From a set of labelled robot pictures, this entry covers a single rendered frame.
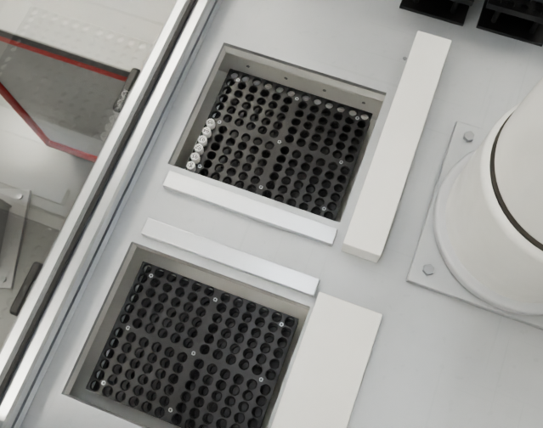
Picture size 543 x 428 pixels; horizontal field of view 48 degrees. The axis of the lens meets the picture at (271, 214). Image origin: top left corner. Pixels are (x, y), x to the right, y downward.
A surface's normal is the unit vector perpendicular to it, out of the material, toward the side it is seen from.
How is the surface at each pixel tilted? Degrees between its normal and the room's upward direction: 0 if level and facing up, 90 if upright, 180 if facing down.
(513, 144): 84
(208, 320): 0
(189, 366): 0
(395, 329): 0
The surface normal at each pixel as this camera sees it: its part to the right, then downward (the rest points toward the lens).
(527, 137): -0.98, -0.20
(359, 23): -0.03, -0.32
